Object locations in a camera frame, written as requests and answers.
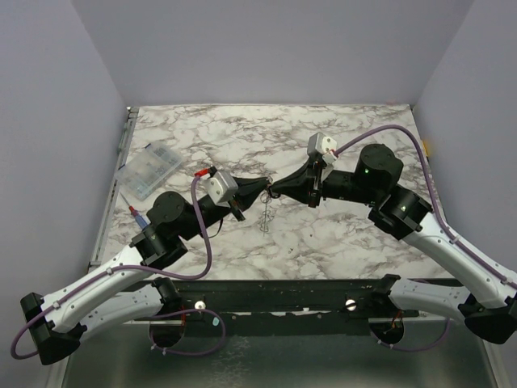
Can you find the silver metal keyring holder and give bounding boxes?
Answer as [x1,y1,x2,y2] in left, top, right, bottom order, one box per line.
[259,190,275,235]

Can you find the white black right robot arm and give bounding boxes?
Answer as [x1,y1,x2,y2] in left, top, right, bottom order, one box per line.
[271,144,516,344]

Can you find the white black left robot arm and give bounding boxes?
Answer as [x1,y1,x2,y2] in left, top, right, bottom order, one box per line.
[20,170,270,365]

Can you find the clear plastic screw organizer box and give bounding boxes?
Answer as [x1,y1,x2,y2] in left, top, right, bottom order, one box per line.
[116,141,183,201]

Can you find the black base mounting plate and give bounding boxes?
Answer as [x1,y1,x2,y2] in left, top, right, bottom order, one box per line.
[120,278,421,336]

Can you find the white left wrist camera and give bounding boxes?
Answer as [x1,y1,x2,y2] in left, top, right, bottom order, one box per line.
[203,171,238,207]

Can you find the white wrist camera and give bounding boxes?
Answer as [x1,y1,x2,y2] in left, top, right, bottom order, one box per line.
[307,132,338,165]
[203,171,238,207]

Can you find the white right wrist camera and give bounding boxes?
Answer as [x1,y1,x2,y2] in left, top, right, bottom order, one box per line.
[307,132,338,165]

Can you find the blue red handled screwdriver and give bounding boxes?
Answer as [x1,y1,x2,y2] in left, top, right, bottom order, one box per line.
[120,192,148,230]

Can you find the aluminium rail left edge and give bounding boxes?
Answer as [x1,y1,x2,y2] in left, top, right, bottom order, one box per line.
[89,107,138,264]

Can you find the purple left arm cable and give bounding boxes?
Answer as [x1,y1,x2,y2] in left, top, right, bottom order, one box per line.
[11,167,225,359]

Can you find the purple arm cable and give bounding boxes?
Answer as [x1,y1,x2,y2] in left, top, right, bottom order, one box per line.
[11,167,225,359]
[326,124,517,352]

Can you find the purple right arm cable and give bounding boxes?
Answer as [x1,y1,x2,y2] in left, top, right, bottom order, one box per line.
[326,124,517,352]

